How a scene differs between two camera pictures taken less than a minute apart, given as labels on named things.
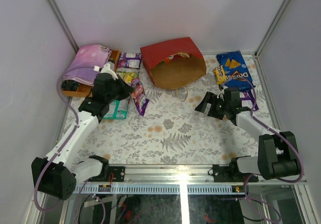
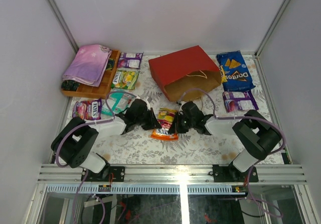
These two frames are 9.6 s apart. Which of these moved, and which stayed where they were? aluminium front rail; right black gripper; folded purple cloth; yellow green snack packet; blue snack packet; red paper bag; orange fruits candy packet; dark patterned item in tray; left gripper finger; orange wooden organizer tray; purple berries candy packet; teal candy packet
Moved: right black gripper; orange fruits candy packet; red paper bag; left gripper finger; purple berries candy packet
Stayed: orange wooden organizer tray; blue snack packet; dark patterned item in tray; folded purple cloth; teal candy packet; yellow green snack packet; aluminium front rail
